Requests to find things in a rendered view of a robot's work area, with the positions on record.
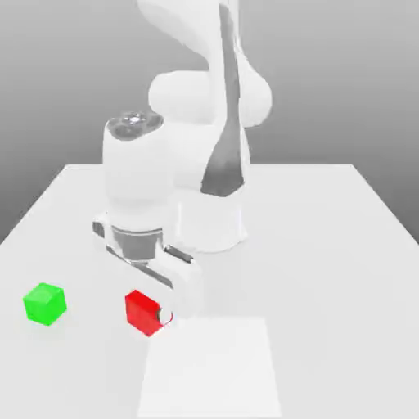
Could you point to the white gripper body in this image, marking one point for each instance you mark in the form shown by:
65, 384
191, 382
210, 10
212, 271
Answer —
183, 281

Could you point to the small green cube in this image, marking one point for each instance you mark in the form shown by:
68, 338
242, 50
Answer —
44, 304

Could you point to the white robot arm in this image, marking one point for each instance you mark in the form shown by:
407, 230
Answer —
209, 157

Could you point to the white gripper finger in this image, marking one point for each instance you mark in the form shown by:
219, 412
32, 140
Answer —
166, 315

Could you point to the small red cube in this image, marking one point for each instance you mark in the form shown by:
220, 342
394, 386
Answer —
140, 312

